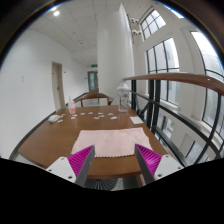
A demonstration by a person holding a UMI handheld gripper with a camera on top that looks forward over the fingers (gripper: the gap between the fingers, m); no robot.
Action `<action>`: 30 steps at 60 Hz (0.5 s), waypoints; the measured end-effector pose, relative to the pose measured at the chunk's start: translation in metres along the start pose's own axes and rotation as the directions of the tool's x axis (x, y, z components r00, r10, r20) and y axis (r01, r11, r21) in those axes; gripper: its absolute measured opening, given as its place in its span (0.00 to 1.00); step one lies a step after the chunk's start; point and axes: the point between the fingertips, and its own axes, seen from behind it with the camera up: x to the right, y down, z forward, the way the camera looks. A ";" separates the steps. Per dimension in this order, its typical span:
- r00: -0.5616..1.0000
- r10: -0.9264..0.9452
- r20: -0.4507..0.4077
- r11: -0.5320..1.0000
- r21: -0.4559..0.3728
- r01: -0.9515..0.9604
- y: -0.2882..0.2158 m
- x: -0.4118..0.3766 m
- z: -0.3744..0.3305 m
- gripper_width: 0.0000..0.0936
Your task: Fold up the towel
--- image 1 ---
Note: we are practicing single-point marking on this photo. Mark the wooden chair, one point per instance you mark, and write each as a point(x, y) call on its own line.
point(97, 96)

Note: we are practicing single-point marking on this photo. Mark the beige door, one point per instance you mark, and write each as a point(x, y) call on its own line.
point(57, 86)

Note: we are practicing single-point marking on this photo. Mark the white paper note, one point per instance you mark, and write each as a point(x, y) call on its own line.
point(136, 120)

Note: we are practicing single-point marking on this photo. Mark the pink towel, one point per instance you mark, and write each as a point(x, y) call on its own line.
point(111, 143)

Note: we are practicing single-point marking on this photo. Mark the security camera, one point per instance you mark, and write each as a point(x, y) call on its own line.
point(134, 21)
point(136, 32)

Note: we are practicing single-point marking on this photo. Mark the wooden handrail with black railing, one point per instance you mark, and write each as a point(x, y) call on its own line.
point(184, 111)

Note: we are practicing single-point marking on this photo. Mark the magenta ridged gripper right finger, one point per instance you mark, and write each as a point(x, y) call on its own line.
point(153, 165)

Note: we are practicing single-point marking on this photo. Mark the small pink-liquid bottle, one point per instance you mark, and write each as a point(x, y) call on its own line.
point(71, 106)

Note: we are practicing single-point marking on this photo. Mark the security camera upper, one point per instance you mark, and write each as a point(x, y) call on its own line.
point(134, 21)

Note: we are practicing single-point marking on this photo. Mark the security camera lower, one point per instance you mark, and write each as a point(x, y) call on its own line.
point(136, 32)

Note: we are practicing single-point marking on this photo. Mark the clear water bottle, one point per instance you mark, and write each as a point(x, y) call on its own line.
point(123, 97)

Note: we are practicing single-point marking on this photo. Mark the white round column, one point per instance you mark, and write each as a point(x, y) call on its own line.
point(114, 51)

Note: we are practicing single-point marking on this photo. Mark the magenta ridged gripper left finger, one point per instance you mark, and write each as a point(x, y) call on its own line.
point(74, 168)

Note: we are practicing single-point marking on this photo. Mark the green exit sign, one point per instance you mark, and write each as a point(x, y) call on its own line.
point(94, 66)

